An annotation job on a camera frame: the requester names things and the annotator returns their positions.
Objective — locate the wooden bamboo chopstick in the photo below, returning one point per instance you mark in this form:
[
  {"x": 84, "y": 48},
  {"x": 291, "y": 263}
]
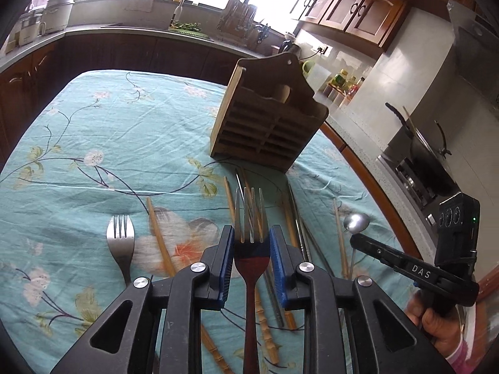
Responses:
[{"x": 343, "y": 255}]

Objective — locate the wooden utensil holder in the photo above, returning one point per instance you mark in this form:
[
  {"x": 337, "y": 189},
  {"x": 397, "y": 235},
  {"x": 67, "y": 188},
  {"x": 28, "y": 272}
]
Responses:
[{"x": 268, "y": 113}]

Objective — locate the person's right hand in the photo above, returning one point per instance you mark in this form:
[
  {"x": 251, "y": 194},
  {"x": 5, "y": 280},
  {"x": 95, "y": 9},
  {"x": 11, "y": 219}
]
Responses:
[{"x": 445, "y": 332}]

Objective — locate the silver long-handled spoon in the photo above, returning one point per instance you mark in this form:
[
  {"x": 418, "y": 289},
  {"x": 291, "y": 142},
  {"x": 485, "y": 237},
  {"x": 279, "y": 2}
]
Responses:
[{"x": 355, "y": 223}]

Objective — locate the teal floral tablecloth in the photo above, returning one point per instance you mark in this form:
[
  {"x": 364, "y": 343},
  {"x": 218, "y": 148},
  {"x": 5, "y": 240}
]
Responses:
[{"x": 112, "y": 142}]

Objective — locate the silver metal chopstick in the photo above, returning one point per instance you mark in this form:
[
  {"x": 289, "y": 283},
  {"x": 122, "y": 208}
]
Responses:
[{"x": 303, "y": 234}]

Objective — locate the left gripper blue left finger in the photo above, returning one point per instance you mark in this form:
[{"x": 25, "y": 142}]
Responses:
[{"x": 156, "y": 320}]

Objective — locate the clear plastic measuring jug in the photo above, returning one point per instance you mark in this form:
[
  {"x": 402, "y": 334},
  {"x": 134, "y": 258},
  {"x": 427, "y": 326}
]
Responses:
[{"x": 315, "y": 75}]

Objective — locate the yellow condiment bottle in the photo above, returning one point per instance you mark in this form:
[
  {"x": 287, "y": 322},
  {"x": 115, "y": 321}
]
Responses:
[{"x": 340, "y": 78}]

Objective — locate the kitchen sink faucet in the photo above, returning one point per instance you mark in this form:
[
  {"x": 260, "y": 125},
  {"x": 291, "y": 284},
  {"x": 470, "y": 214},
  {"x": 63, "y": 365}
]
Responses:
[{"x": 175, "y": 4}]

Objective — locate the wooden knife block rack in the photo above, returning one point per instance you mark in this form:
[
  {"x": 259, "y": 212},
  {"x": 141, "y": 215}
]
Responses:
[{"x": 236, "y": 21}]

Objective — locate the black wok with handle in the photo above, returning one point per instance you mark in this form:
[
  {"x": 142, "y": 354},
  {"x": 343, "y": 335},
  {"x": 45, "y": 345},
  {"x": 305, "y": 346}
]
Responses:
[{"x": 426, "y": 162}]

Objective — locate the gas stove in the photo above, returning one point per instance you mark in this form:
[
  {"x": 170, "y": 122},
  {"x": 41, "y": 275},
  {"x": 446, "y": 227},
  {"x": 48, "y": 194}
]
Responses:
[{"x": 421, "y": 197}]

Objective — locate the thin metal chopstick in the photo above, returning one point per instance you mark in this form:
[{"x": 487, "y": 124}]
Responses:
[{"x": 240, "y": 177}]

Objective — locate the black electric kettle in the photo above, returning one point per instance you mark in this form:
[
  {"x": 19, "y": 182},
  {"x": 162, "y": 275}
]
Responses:
[{"x": 289, "y": 45}]

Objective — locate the steel range hood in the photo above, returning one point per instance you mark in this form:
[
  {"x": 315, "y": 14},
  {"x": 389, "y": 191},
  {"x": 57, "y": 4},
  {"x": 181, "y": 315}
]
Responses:
[{"x": 476, "y": 45}]

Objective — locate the fork with dark red handle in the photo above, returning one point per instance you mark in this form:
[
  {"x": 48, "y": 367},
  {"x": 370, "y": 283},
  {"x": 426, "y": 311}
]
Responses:
[{"x": 251, "y": 257}]

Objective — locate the white tall cooker pot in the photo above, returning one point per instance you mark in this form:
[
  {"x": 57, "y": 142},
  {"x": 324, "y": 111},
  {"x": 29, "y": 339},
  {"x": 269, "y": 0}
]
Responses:
[{"x": 55, "y": 16}]

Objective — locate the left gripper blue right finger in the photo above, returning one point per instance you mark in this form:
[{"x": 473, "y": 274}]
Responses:
[{"x": 350, "y": 326}]

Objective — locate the small white blender appliance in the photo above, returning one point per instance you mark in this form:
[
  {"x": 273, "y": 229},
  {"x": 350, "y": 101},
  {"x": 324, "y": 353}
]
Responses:
[{"x": 29, "y": 30}]

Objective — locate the silver fork on left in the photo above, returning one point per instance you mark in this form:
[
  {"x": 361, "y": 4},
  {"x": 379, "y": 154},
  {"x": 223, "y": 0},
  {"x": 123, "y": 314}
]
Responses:
[{"x": 120, "y": 240}]

